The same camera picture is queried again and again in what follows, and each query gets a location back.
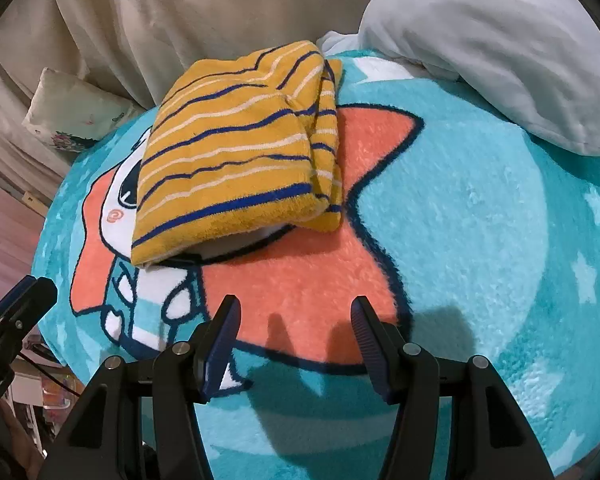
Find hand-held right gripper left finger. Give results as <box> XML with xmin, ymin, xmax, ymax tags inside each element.
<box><xmin>40</xmin><ymin>294</ymin><xmax>242</xmax><ymax>480</ymax></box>

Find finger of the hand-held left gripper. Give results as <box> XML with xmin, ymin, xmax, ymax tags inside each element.
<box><xmin>0</xmin><ymin>275</ymin><xmax>37</xmax><ymax>322</ymax></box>
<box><xmin>0</xmin><ymin>277</ymin><xmax>59</xmax><ymax>335</ymax></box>

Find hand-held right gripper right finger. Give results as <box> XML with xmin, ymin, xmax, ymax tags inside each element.
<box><xmin>351</xmin><ymin>295</ymin><xmax>556</xmax><ymax>480</ymax></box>

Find yellow striped sweater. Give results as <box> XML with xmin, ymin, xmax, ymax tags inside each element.
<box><xmin>131</xmin><ymin>40</ymin><xmax>345</xmax><ymax>268</ymax></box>

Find teal star printed blanket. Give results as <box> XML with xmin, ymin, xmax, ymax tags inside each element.
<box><xmin>35</xmin><ymin>50</ymin><xmax>600</xmax><ymax>480</ymax></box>

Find white floral pillow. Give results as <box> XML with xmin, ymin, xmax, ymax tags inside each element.
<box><xmin>22</xmin><ymin>67</ymin><xmax>138</xmax><ymax>153</ymax></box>

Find beige curtain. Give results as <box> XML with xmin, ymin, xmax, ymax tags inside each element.
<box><xmin>0</xmin><ymin>0</ymin><xmax>386</xmax><ymax>181</ymax></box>

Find white plush toy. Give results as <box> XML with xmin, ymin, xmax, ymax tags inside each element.
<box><xmin>316</xmin><ymin>0</ymin><xmax>600</xmax><ymax>157</ymax></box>

